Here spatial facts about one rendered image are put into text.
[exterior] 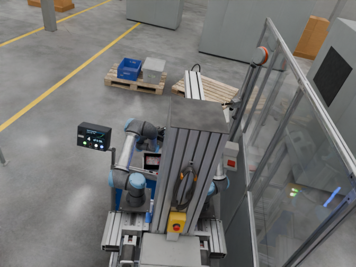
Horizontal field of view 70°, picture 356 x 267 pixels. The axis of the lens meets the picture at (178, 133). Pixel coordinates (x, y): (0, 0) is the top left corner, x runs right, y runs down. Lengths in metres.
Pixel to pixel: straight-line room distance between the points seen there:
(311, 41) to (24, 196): 9.20
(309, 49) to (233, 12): 3.64
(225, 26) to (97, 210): 5.94
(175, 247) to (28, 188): 2.35
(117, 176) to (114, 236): 0.41
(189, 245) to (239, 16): 6.61
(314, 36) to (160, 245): 9.19
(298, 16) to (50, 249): 7.16
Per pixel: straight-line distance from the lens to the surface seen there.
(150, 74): 5.23
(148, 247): 1.58
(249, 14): 7.56
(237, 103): 2.64
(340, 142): 1.29
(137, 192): 1.84
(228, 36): 7.67
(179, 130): 1.02
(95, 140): 2.26
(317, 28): 10.00
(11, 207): 3.43
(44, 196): 3.42
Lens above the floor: 2.63
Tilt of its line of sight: 38 degrees down
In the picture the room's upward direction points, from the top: 12 degrees clockwise
